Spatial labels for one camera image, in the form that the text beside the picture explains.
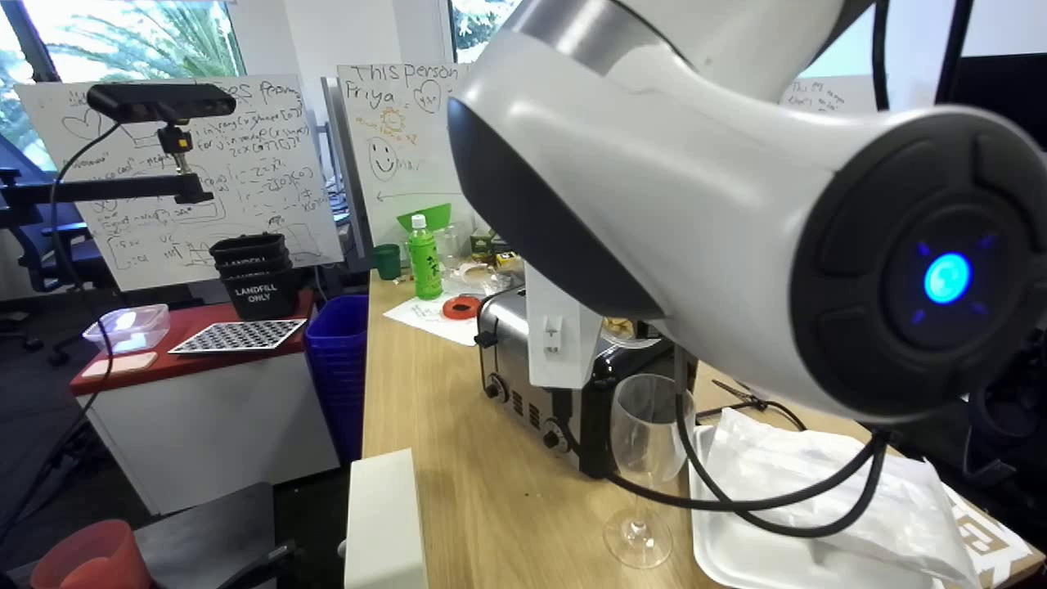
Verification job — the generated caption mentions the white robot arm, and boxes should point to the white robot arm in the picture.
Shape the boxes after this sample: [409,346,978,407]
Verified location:
[449,0,1047,423]

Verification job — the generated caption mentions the clear wine glass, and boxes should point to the clear wine glass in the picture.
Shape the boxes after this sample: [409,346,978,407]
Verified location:
[605,374,694,569]

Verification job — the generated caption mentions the white paper sheet with drawing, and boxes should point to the white paper sheet with drawing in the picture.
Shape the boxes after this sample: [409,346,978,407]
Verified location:
[390,294,476,346]

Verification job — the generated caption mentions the green plastic bottle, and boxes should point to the green plastic bottle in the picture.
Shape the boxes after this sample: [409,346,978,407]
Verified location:
[409,214,442,302]

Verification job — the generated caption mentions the black silver four-slot toaster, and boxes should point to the black silver four-slot toaster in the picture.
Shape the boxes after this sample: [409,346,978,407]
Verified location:
[474,287,672,479]

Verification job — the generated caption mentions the blue bin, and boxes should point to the blue bin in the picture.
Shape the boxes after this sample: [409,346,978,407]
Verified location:
[305,294,370,460]

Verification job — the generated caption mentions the whiteboard with writing right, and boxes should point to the whiteboard with writing right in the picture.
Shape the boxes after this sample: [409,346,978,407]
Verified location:
[338,62,479,242]

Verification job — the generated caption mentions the whiteboard with writing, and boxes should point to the whiteboard with writing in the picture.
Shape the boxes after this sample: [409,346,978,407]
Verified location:
[338,62,479,242]
[15,74,343,291]

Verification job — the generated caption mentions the black stacked containers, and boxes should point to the black stacked containers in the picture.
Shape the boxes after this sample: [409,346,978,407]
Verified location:
[209,232,296,322]

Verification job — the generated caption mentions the checkerboard calibration board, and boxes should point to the checkerboard calibration board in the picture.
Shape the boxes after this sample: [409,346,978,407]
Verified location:
[169,316,305,358]

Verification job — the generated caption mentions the whiteboard with writing left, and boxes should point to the whiteboard with writing left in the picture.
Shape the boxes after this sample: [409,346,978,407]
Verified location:
[15,74,343,291]

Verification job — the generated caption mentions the white rectangular box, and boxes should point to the white rectangular box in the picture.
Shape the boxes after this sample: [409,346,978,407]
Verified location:
[343,447,428,589]

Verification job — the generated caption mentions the clear plastic container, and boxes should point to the clear plastic container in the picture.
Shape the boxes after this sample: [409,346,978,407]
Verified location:
[82,305,169,354]

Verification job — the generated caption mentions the white plastic bag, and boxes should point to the white plastic bag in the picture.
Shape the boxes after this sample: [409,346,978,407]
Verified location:
[696,407,986,589]

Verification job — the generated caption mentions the red round stool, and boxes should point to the red round stool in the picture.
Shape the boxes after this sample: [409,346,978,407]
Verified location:
[28,519,152,589]

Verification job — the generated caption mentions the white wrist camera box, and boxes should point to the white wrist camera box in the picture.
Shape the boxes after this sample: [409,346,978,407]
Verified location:
[522,266,603,388]

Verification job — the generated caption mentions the black stereo camera on mount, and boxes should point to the black stereo camera on mount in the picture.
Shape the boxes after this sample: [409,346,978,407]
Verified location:
[85,83,235,121]

